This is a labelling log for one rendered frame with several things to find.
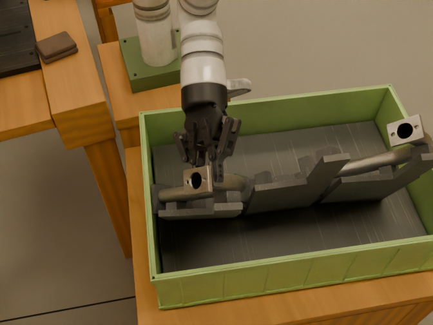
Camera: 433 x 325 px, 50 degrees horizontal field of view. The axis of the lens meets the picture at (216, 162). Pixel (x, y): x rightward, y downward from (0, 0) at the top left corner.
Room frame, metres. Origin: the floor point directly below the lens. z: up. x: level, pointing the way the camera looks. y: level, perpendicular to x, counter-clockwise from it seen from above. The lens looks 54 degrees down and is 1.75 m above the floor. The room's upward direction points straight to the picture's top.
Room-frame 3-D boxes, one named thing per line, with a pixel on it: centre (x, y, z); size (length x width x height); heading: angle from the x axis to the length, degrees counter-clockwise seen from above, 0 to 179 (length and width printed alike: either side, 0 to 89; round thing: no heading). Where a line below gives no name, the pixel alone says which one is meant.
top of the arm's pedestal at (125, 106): (0.99, 0.16, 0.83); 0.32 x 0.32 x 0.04; 17
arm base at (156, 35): (1.00, 0.16, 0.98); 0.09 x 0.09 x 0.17; 23
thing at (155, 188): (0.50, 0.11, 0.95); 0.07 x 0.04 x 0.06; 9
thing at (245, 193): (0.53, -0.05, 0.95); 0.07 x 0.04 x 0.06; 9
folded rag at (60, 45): (1.01, 0.45, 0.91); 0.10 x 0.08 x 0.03; 124
